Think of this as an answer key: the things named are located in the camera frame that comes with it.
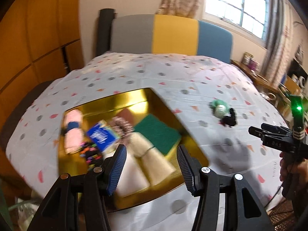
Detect black beaded hair wig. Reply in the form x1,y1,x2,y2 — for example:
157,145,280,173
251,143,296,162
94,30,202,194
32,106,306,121
79,142,103,170

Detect white rectangular sponge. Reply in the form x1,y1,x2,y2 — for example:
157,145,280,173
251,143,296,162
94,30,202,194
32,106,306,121
116,153,150,197

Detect black scrunchie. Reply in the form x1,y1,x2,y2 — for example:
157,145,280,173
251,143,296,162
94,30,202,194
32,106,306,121
220,108,238,127

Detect pink towel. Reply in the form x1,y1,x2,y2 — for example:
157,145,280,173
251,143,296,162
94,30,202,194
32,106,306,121
64,109,84,154

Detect blue Tempo tissue pack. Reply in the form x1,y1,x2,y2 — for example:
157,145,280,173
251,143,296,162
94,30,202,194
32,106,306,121
87,120,120,152

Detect green silicone bottle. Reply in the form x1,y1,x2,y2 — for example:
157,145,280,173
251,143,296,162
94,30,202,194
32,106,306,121
209,99,230,119

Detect pink satin scrunchie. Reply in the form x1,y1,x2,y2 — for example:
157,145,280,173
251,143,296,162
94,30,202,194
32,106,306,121
109,116,134,138

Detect beige cloth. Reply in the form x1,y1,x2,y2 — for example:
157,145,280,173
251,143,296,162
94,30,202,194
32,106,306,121
128,132,175,186

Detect yellow green scouring sponge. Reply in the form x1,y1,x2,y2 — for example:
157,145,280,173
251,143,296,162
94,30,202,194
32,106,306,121
134,114,181,156

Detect person right hand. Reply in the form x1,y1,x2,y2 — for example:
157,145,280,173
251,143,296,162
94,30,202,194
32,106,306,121
279,152,307,189

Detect wooden side desk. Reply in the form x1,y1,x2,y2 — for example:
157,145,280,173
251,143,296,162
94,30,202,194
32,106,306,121
230,60,291,105

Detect packages on desk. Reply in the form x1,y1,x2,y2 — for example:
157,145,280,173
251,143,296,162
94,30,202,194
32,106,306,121
242,52,259,71

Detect floral curtain right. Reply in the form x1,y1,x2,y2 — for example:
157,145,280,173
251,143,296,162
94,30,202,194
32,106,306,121
260,0,294,88

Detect gold tray box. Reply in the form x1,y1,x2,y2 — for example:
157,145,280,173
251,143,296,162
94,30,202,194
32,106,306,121
58,88,208,211

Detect window with grille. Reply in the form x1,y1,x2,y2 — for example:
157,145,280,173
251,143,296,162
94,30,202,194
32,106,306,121
205,0,270,41

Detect wooden wardrobe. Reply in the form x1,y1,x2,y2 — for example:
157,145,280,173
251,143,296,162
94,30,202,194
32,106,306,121
1,0,84,119

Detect grey yellow blue headboard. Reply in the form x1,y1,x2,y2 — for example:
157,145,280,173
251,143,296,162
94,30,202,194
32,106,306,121
111,14,233,63

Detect black rolled mat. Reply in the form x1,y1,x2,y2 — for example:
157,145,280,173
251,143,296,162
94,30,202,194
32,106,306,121
95,8,116,56

